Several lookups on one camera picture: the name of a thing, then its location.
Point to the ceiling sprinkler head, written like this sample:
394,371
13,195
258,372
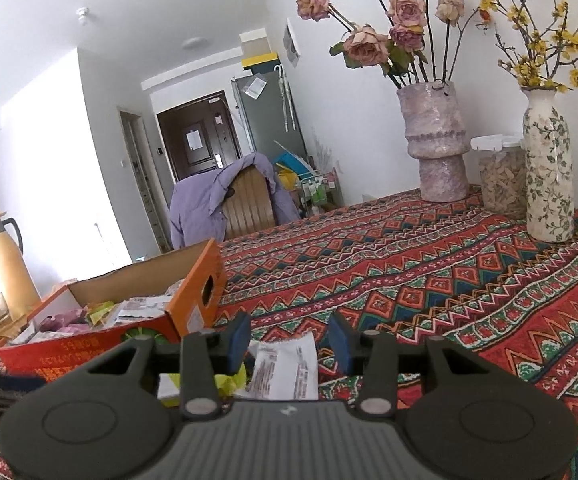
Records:
83,14

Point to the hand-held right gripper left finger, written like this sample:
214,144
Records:
236,342

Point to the dark brown door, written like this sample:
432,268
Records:
199,160

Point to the white paper notice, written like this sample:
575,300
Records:
194,139
254,87

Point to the yellow blossom branches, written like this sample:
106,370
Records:
544,35

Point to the brown white snack packet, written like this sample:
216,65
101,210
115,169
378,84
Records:
141,310

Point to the white floral vase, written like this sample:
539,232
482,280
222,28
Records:
549,170

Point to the yellow thermos jug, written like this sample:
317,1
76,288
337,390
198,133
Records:
6,270

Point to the wall poster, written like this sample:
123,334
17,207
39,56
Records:
293,45

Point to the grey refrigerator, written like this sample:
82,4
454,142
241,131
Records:
269,120

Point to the wooden chair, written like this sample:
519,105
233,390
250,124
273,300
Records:
249,205

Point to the red cardboard box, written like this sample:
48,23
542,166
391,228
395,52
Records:
189,305

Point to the yellow white box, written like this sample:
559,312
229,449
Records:
259,52

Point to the pink textured vase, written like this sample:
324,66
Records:
436,145

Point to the pink snack packet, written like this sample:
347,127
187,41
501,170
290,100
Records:
66,325

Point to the green white snack packet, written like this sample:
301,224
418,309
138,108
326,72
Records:
230,385
100,311
284,367

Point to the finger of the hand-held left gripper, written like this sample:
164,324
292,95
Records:
4,385

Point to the dried pink rose bouquet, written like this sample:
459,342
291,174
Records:
384,25

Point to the round ceiling lamp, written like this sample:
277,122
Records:
196,43

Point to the white umbrella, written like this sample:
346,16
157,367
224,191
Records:
285,100

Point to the storage rack with bottles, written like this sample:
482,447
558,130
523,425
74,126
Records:
314,187

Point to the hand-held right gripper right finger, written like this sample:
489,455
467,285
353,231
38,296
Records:
341,342

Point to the chair with purple cloth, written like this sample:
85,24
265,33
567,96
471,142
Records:
199,205

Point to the clear snack jar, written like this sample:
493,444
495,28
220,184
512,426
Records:
501,180

